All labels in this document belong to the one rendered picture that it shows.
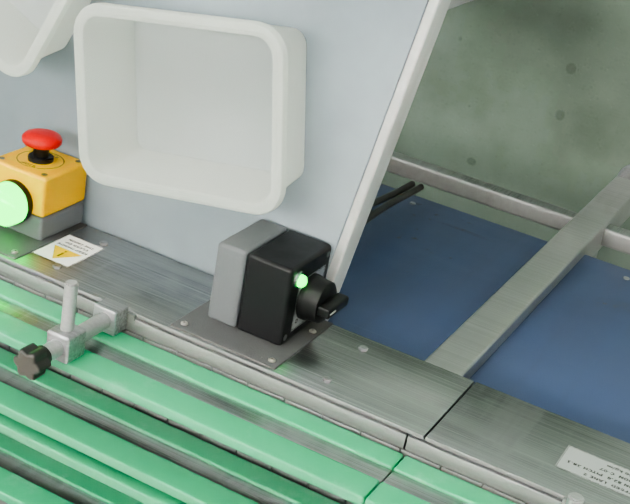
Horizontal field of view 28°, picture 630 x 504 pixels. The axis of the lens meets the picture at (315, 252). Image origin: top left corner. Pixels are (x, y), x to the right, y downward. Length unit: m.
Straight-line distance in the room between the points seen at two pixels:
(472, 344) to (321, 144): 0.25
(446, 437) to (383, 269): 0.36
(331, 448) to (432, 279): 0.38
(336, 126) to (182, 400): 0.29
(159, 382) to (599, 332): 0.50
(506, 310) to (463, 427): 0.26
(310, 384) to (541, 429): 0.21
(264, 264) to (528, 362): 0.30
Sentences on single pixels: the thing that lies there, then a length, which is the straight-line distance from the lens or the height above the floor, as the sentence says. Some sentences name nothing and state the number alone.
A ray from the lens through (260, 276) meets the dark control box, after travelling 1.14.
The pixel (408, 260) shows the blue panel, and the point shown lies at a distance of 1.43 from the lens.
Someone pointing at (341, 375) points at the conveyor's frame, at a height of 0.84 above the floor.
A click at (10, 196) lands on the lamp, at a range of 1.27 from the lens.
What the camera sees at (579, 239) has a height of 0.33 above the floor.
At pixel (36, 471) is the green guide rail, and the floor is 0.91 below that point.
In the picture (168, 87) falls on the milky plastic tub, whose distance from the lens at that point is 1.24.
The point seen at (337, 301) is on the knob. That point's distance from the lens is 1.16.
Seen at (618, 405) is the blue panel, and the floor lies 0.66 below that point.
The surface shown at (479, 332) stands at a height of 0.65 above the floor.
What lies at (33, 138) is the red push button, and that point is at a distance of 1.28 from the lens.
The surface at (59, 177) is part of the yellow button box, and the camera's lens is 1.28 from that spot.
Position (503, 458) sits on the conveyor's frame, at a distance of 1.07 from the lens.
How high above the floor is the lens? 1.75
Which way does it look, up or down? 56 degrees down
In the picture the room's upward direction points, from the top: 123 degrees counter-clockwise
